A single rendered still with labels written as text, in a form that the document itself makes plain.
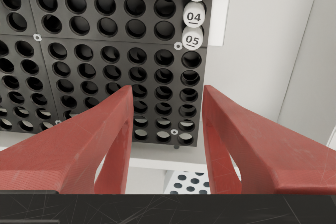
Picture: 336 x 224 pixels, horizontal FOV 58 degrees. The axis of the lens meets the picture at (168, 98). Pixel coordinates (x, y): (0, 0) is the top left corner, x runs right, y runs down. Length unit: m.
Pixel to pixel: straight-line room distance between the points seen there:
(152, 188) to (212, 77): 0.29
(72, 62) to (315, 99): 0.17
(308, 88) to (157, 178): 0.31
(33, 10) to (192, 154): 0.17
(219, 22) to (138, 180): 0.33
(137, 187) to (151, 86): 0.33
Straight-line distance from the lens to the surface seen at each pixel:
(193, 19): 0.18
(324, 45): 0.24
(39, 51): 0.22
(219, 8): 0.24
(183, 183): 0.45
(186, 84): 0.21
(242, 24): 0.26
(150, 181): 0.51
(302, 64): 0.27
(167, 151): 0.28
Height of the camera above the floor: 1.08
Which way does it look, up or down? 54 degrees down
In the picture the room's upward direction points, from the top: 171 degrees counter-clockwise
